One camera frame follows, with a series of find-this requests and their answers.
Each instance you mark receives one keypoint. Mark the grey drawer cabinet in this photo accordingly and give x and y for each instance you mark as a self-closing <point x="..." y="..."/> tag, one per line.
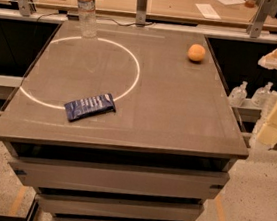
<point x="166" y="149"/>

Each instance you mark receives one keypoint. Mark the orange fruit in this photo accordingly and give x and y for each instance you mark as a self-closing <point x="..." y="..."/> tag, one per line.
<point x="196" y="53"/>

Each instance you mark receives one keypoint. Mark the clear plastic water bottle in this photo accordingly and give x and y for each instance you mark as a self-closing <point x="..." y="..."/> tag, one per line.
<point x="87" y="18"/>

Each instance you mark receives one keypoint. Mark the white paper sheet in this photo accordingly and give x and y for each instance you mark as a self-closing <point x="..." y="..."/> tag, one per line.
<point x="208" y="11"/>

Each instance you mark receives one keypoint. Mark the blue snack bar wrapper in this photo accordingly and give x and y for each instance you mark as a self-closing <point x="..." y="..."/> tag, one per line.
<point x="91" y="106"/>

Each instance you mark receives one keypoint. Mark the middle metal bracket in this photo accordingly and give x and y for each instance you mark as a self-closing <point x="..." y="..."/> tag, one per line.
<point x="141" y="8"/>

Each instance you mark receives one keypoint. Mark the clear pump bottle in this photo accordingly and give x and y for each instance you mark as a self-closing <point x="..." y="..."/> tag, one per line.
<point x="261" y="95"/>
<point x="238" y="95"/>

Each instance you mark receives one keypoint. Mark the right metal bracket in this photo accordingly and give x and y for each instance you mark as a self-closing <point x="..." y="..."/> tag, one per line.
<point x="255" y="27"/>

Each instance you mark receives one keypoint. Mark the left clear pump bottle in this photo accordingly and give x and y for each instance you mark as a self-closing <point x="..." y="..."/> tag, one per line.
<point x="238" y="95"/>

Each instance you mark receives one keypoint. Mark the right clear pump bottle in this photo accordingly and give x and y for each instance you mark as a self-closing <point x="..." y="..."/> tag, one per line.
<point x="261" y="95"/>

